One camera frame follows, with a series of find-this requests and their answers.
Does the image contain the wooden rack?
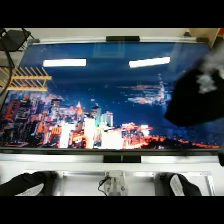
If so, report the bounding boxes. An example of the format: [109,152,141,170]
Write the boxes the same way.
[0,65,53,92]

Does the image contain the black chair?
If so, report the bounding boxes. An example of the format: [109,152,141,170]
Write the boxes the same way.
[0,28,33,53]

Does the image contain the silver frame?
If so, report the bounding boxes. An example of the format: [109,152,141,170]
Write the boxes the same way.
[0,153,224,197]

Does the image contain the black cable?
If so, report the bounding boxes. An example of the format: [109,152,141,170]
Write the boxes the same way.
[97,175,112,197]

